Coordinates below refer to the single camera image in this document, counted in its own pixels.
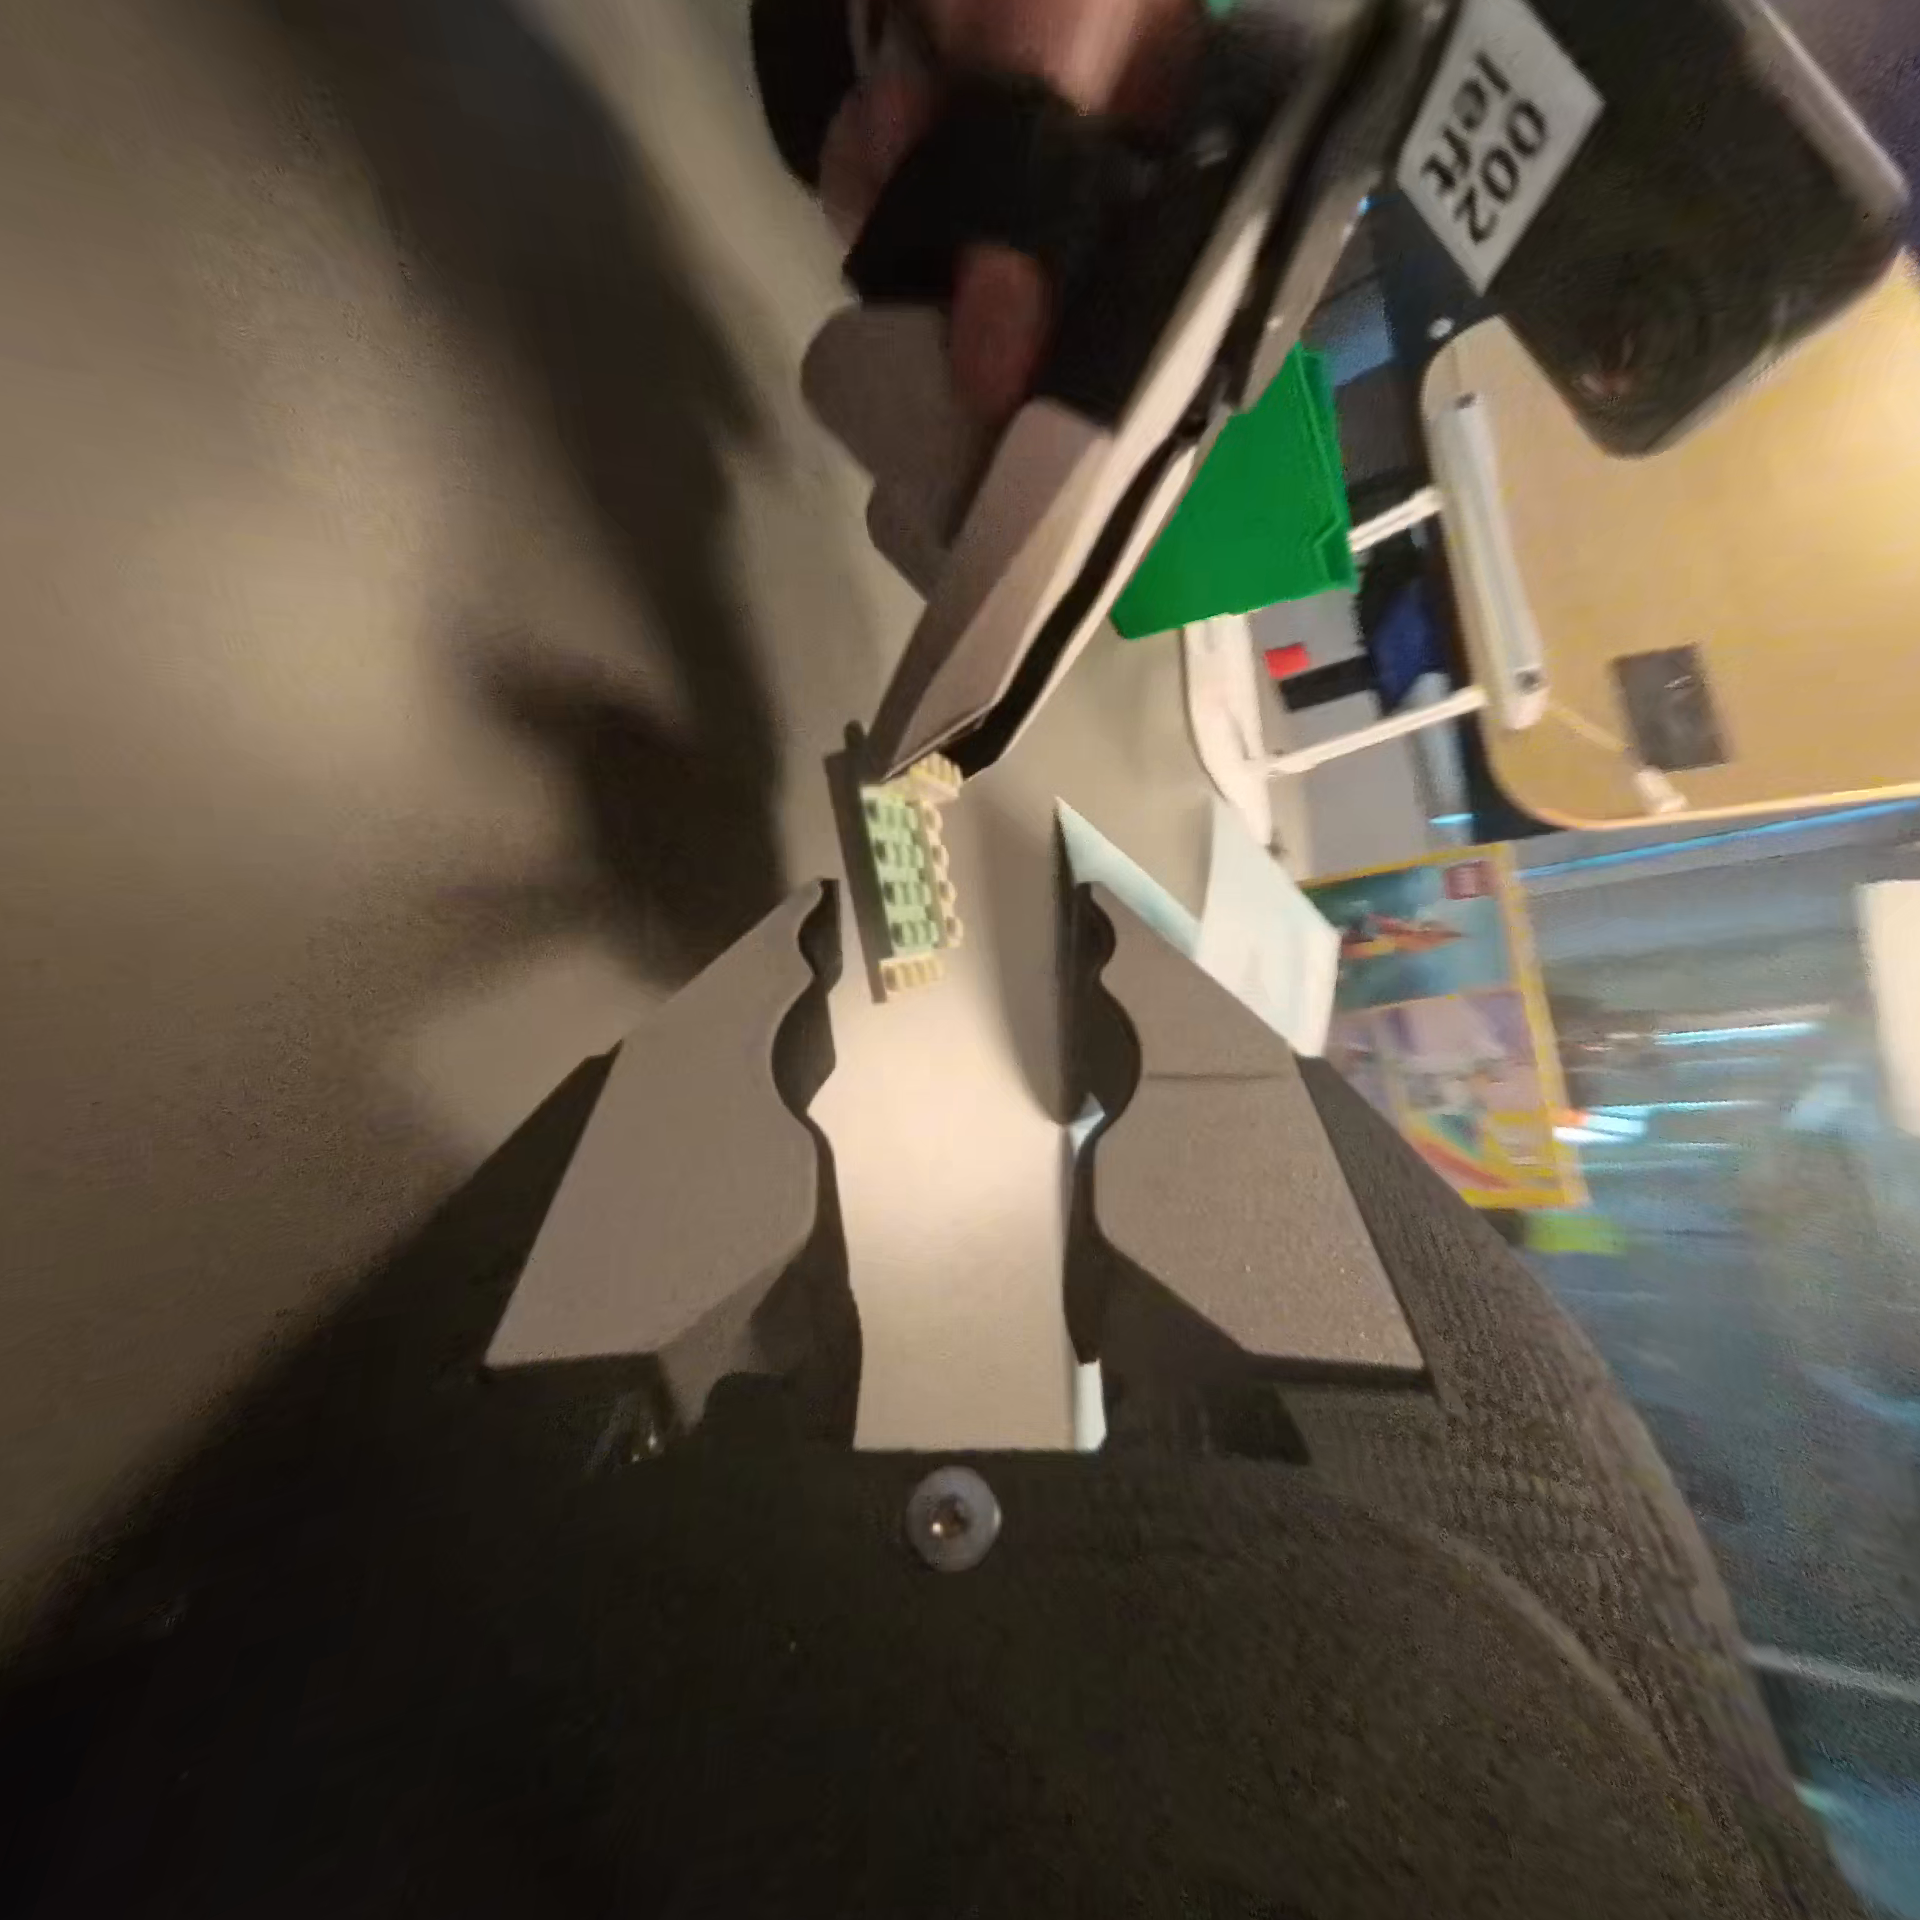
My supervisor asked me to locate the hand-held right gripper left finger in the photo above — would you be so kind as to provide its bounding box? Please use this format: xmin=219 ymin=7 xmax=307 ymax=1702
xmin=479 ymin=879 xmax=866 ymax=1451

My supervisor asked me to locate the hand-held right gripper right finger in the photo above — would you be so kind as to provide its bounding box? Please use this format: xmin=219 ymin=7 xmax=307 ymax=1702
xmin=1058 ymin=879 xmax=1430 ymax=1410

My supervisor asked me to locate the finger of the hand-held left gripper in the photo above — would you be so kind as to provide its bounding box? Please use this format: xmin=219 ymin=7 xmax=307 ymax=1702
xmin=956 ymin=427 xmax=1224 ymax=779
xmin=870 ymin=399 xmax=1190 ymax=775

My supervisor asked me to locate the green plastic bin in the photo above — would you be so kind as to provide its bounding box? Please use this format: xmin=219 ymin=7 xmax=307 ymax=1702
xmin=1108 ymin=345 xmax=1362 ymax=644

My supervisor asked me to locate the yellow lego box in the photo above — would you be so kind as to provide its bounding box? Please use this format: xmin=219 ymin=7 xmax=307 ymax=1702
xmin=1301 ymin=843 xmax=1595 ymax=1213

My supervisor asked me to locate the lego instruction booklet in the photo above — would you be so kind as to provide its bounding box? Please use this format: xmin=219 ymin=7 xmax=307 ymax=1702
xmin=1050 ymin=793 xmax=1341 ymax=1454

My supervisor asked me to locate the person's left hand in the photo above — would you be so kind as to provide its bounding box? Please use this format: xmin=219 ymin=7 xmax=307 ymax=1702
xmin=815 ymin=0 xmax=1221 ymax=202

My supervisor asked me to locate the wooden book stand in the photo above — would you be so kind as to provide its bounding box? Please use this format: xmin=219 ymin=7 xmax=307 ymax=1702
xmin=1181 ymin=248 xmax=1920 ymax=836

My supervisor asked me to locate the bright studio lamp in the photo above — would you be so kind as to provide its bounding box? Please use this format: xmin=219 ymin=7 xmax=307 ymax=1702
xmin=1851 ymin=879 xmax=1920 ymax=1025

